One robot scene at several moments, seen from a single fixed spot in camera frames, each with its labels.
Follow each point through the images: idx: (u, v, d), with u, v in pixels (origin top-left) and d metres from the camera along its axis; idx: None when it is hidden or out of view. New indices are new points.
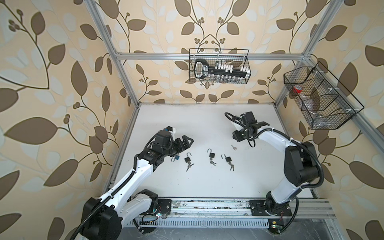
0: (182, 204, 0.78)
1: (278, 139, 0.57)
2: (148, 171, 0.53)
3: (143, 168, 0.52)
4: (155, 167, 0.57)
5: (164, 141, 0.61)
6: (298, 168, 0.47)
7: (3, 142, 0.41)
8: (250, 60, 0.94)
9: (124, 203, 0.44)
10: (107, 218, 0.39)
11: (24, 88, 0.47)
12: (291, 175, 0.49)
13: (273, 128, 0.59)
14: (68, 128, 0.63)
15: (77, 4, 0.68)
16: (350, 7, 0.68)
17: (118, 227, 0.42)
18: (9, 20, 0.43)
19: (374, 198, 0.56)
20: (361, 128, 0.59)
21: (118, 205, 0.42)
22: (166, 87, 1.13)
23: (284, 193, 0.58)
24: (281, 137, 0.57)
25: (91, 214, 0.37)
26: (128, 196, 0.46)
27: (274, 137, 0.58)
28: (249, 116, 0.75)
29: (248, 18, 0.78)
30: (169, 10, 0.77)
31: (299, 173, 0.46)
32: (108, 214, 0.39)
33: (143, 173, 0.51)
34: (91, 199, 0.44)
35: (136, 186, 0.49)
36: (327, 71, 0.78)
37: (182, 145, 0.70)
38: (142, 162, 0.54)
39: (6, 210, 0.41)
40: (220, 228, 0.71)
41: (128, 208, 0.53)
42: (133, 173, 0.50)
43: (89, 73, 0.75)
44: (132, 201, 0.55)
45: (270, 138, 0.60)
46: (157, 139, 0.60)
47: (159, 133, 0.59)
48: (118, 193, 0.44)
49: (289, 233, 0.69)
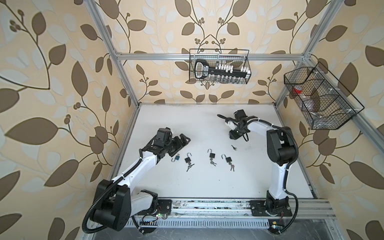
0: (182, 204, 0.78)
1: (261, 126, 0.66)
2: (153, 161, 0.57)
3: (149, 157, 0.57)
4: (158, 159, 0.61)
5: (164, 136, 0.66)
6: (276, 147, 0.55)
7: (3, 142, 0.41)
8: (250, 60, 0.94)
9: (133, 185, 0.46)
10: (121, 195, 0.41)
11: (24, 88, 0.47)
12: (272, 154, 0.58)
13: (258, 118, 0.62)
14: (68, 128, 0.63)
15: (77, 4, 0.68)
16: (350, 7, 0.68)
17: (128, 209, 0.43)
18: (10, 20, 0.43)
19: (374, 199, 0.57)
20: (361, 127, 0.59)
21: (130, 184, 0.45)
22: (166, 87, 1.13)
23: (276, 184, 0.62)
24: (264, 123, 0.68)
25: (102, 196, 0.41)
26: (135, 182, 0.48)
27: (259, 125, 0.68)
28: (240, 112, 0.86)
29: (248, 18, 0.78)
30: (169, 10, 0.77)
31: (278, 152, 0.55)
32: (122, 191, 0.42)
33: (148, 161, 0.55)
34: (103, 180, 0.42)
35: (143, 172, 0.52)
36: (327, 71, 0.78)
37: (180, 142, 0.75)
38: (147, 153, 0.58)
39: (6, 210, 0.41)
40: (221, 228, 0.71)
41: (132, 199, 0.55)
42: (141, 159, 0.55)
43: (89, 73, 0.75)
44: (134, 196, 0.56)
45: (255, 126, 0.70)
46: (158, 135, 0.65)
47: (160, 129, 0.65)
48: (129, 175, 0.47)
49: (289, 233, 0.69)
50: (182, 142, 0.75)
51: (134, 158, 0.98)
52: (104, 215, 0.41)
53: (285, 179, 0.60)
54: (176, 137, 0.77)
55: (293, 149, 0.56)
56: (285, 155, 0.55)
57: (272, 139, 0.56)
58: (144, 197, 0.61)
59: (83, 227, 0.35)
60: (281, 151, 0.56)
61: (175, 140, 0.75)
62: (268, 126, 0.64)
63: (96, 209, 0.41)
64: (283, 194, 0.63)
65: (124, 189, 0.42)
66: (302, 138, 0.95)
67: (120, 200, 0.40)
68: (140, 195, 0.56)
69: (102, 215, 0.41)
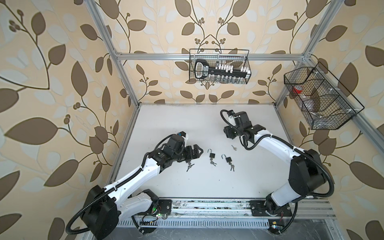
0: (182, 204, 0.78)
1: (280, 147, 0.53)
2: (154, 171, 0.53)
3: (151, 167, 0.53)
4: (161, 169, 0.57)
5: (176, 145, 0.62)
6: (306, 180, 0.44)
7: (3, 142, 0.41)
8: (250, 60, 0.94)
9: (124, 197, 0.44)
10: (106, 210, 0.39)
11: (24, 88, 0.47)
12: (297, 185, 0.47)
13: (271, 134, 0.60)
14: (68, 128, 0.63)
15: (77, 4, 0.68)
16: (350, 7, 0.68)
17: (113, 221, 0.42)
18: (9, 20, 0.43)
19: (374, 199, 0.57)
20: (361, 128, 0.59)
21: (119, 197, 0.43)
22: (166, 87, 1.13)
23: (287, 197, 0.57)
24: (283, 144, 0.53)
25: (92, 203, 0.41)
26: (128, 194, 0.46)
27: (276, 145, 0.54)
28: (243, 117, 0.68)
29: (248, 18, 0.78)
30: (169, 10, 0.77)
31: (307, 184, 0.44)
32: (108, 205, 0.40)
33: (149, 172, 0.51)
34: (96, 186, 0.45)
35: (139, 184, 0.49)
36: (327, 71, 0.78)
37: (191, 153, 0.70)
38: (151, 162, 0.55)
39: (6, 211, 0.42)
40: (221, 228, 0.71)
41: (127, 204, 0.54)
42: (140, 169, 0.51)
43: (89, 73, 0.75)
44: (133, 197, 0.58)
45: (269, 145, 0.57)
46: (170, 143, 0.60)
47: (173, 137, 0.60)
48: (122, 187, 0.45)
49: (289, 233, 0.69)
50: (193, 153, 0.69)
51: (134, 158, 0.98)
52: (89, 221, 0.42)
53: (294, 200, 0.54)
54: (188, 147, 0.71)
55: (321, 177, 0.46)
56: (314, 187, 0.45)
57: (299, 170, 0.44)
58: (142, 201, 0.60)
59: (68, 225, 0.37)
60: (311, 183, 0.45)
61: (186, 150, 0.70)
62: (288, 148, 0.51)
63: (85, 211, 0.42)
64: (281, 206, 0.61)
65: (111, 204, 0.40)
66: (302, 138, 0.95)
67: (104, 215, 0.39)
68: (138, 198, 0.61)
69: (87, 219, 0.42)
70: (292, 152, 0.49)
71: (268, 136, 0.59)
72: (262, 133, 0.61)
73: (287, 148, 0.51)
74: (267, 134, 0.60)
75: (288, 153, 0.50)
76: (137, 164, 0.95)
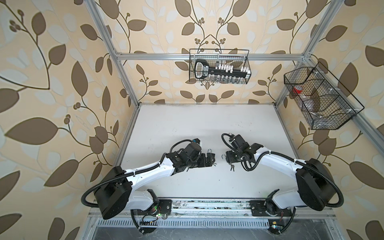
0: (182, 204, 0.78)
1: (281, 162, 0.52)
2: (168, 172, 0.55)
3: (167, 166, 0.55)
4: (174, 172, 0.58)
5: (192, 152, 0.63)
6: (317, 193, 0.42)
7: (3, 142, 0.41)
8: (250, 60, 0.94)
9: (138, 185, 0.46)
10: (120, 192, 0.41)
11: (24, 88, 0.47)
12: (309, 198, 0.44)
13: (270, 151, 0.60)
14: (68, 128, 0.63)
15: (77, 4, 0.68)
16: (350, 7, 0.68)
17: (121, 206, 0.43)
18: (10, 20, 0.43)
19: (375, 199, 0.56)
20: (360, 127, 0.59)
21: (135, 183, 0.45)
22: (166, 87, 1.13)
23: (290, 202, 0.56)
24: (284, 159, 0.53)
25: (110, 180, 0.44)
26: (142, 184, 0.48)
27: (277, 160, 0.54)
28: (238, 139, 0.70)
29: (248, 18, 0.78)
30: (169, 10, 0.77)
31: (319, 199, 0.42)
32: (122, 188, 0.42)
33: (164, 170, 0.54)
34: (117, 168, 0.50)
35: (153, 177, 0.50)
36: (327, 71, 0.78)
37: (204, 161, 0.72)
38: (168, 162, 0.57)
39: (5, 211, 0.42)
40: (220, 228, 0.71)
41: (133, 196, 0.54)
42: (158, 165, 0.54)
43: (89, 73, 0.75)
44: (139, 192, 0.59)
45: (270, 161, 0.55)
46: (187, 149, 0.63)
47: (191, 144, 0.62)
48: (139, 175, 0.48)
49: (289, 233, 0.69)
50: (206, 161, 0.71)
51: (134, 158, 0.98)
52: (104, 197, 0.44)
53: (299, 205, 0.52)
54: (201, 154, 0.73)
55: (330, 187, 0.45)
56: (325, 199, 0.43)
57: (307, 183, 0.42)
58: (146, 198, 0.61)
59: (83, 195, 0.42)
60: (322, 195, 0.43)
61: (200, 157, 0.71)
62: (289, 162, 0.51)
63: (101, 188, 0.44)
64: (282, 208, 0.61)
65: (126, 187, 0.42)
66: (302, 138, 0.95)
67: (117, 194, 0.41)
68: (144, 195, 0.61)
69: (101, 196, 0.44)
70: (294, 166, 0.49)
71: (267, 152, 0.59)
72: (261, 151, 0.61)
73: (289, 163, 0.51)
74: (266, 151, 0.60)
75: (290, 167, 0.49)
76: (138, 164, 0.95)
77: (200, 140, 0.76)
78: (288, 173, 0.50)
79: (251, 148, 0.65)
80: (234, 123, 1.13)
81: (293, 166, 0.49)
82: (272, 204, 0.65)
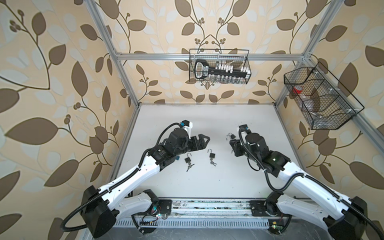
0: (182, 204, 0.78)
1: (319, 192, 0.44)
2: (154, 170, 0.50)
3: (148, 167, 0.49)
4: (162, 167, 0.53)
5: (177, 141, 0.55)
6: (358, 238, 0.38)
7: (3, 142, 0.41)
8: (250, 60, 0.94)
9: (119, 200, 0.43)
10: (99, 213, 0.38)
11: (24, 88, 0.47)
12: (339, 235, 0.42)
13: (305, 175, 0.49)
14: (68, 128, 0.63)
15: (77, 4, 0.68)
16: (350, 7, 0.68)
17: (110, 222, 0.42)
18: (10, 20, 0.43)
19: (375, 199, 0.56)
20: (360, 127, 0.59)
21: (113, 200, 0.41)
22: (166, 87, 1.13)
23: (298, 212, 0.55)
24: (324, 191, 0.44)
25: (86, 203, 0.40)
26: (125, 195, 0.45)
27: (315, 191, 0.45)
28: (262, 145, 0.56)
29: (248, 18, 0.78)
30: (169, 10, 0.77)
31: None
32: (101, 208, 0.39)
33: (146, 172, 0.48)
34: (91, 186, 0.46)
35: (136, 184, 0.47)
36: (327, 71, 0.78)
37: (197, 144, 0.64)
38: (149, 160, 0.51)
39: (6, 211, 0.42)
40: (221, 229, 0.71)
41: (126, 204, 0.53)
42: (137, 169, 0.48)
43: (89, 73, 0.75)
44: (135, 196, 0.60)
45: (303, 188, 0.47)
46: (171, 139, 0.54)
47: (174, 132, 0.54)
48: (116, 188, 0.43)
49: (289, 234, 0.69)
50: (198, 144, 0.63)
51: (134, 159, 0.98)
52: (86, 219, 0.42)
53: (306, 217, 0.53)
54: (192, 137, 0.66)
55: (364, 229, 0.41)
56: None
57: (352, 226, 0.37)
58: (141, 202, 0.60)
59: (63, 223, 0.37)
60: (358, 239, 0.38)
61: (191, 141, 0.64)
62: (332, 198, 0.43)
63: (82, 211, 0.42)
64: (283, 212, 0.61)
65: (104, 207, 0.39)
66: (302, 138, 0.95)
67: (96, 217, 0.38)
68: (139, 198, 0.61)
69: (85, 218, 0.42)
70: (337, 204, 0.41)
71: (302, 175, 0.49)
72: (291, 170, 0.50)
73: (332, 198, 0.43)
74: (300, 173, 0.49)
75: (332, 203, 0.42)
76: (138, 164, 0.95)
77: (189, 122, 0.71)
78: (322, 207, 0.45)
79: (275, 159, 0.54)
80: (234, 123, 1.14)
81: (338, 205, 0.41)
82: (273, 205, 0.65)
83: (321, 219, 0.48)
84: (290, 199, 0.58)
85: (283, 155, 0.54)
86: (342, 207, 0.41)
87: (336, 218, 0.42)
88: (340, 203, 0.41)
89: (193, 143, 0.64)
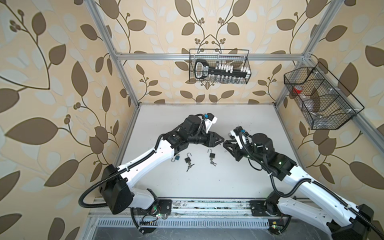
0: (182, 204, 0.78)
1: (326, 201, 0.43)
2: (168, 154, 0.50)
3: (164, 151, 0.50)
4: (177, 151, 0.54)
5: (191, 127, 0.55)
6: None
7: (3, 142, 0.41)
8: (250, 60, 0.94)
9: (136, 179, 0.44)
10: (118, 189, 0.39)
11: (24, 88, 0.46)
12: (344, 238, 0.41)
13: (313, 180, 0.48)
14: (68, 128, 0.63)
15: (77, 4, 0.68)
16: (350, 7, 0.68)
17: (128, 200, 0.44)
18: (10, 20, 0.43)
19: (375, 198, 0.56)
20: (360, 127, 0.59)
21: (131, 179, 0.42)
22: (166, 87, 1.13)
23: (299, 213, 0.56)
24: (331, 198, 0.43)
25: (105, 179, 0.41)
26: (141, 175, 0.45)
27: (322, 197, 0.44)
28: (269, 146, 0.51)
29: (248, 17, 0.78)
30: (169, 10, 0.77)
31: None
32: (120, 185, 0.40)
33: (161, 155, 0.49)
34: (110, 165, 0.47)
35: (152, 165, 0.48)
36: (327, 71, 0.78)
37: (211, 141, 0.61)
38: (163, 144, 0.52)
39: (6, 211, 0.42)
40: (221, 229, 0.71)
41: (137, 192, 0.55)
42: (153, 151, 0.49)
43: (89, 73, 0.75)
44: (141, 190, 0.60)
45: (309, 193, 0.46)
46: (185, 124, 0.55)
47: (189, 118, 0.54)
48: (134, 168, 0.44)
49: (289, 233, 0.69)
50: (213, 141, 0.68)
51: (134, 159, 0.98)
52: (106, 196, 0.43)
53: (307, 220, 0.53)
54: (208, 132, 0.63)
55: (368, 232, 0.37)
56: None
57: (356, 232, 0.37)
58: (148, 196, 0.62)
59: (79, 199, 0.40)
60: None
61: (206, 136, 0.62)
62: (339, 205, 0.42)
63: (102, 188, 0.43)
64: (284, 212, 0.61)
65: (122, 185, 0.40)
66: (302, 138, 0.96)
67: (116, 193, 0.39)
68: (145, 193, 0.62)
69: (105, 195, 0.44)
70: (345, 212, 0.41)
71: (308, 181, 0.47)
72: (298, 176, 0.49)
73: (340, 205, 0.42)
74: (307, 178, 0.48)
75: (339, 211, 0.41)
76: None
77: (214, 117, 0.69)
78: (328, 212, 0.44)
79: (281, 163, 0.52)
80: (233, 123, 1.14)
81: (346, 213, 0.41)
82: (273, 205, 0.65)
83: (324, 223, 0.48)
84: (293, 201, 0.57)
85: (289, 158, 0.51)
86: (349, 215, 0.40)
87: (342, 224, 0.41)
88: (348, 211, 0.41)
89: (207, 138, 0.63)
